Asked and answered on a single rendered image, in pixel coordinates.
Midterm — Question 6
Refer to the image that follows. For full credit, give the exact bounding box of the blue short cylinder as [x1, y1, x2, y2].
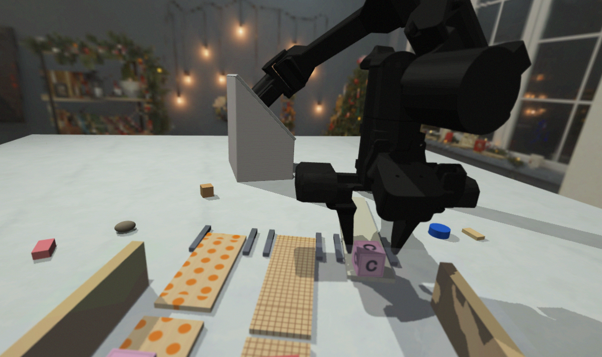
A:
[428, 223, 451, 239]

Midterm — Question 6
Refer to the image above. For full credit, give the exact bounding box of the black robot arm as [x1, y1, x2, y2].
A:
[252, 0, 531, 222]

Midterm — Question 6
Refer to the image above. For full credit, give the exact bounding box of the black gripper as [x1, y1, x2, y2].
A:
[295, 116, 480, 249]

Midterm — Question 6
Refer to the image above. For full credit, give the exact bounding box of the red rectangular block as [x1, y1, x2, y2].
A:
[31, 238, 56, 260]

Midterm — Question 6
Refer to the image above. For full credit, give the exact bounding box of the dark brown oval stone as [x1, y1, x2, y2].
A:
[115, 221, 136, 232]

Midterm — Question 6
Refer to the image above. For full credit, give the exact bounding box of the small brown wooden cube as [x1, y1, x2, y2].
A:
[200, 183, 214, 198]

